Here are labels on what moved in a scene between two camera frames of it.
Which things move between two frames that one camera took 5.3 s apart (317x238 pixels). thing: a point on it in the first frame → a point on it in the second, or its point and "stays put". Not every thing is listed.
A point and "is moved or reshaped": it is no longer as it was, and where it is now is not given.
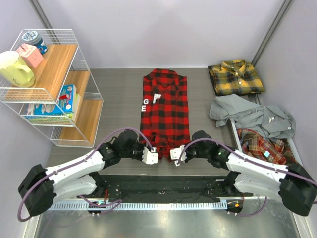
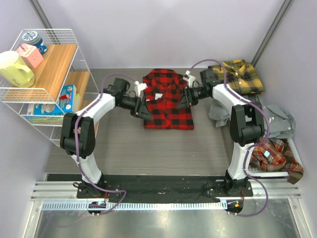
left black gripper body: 135,151 → 134,111
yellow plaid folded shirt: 235,77 stays put
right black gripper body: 192,151 → 192,95
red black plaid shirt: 164,120 is moved or reshaped
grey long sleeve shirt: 272,120 stays put
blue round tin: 32,37 stays put
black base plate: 166,188 stays put
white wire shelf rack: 47,79 stays put
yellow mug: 12,67 stays put
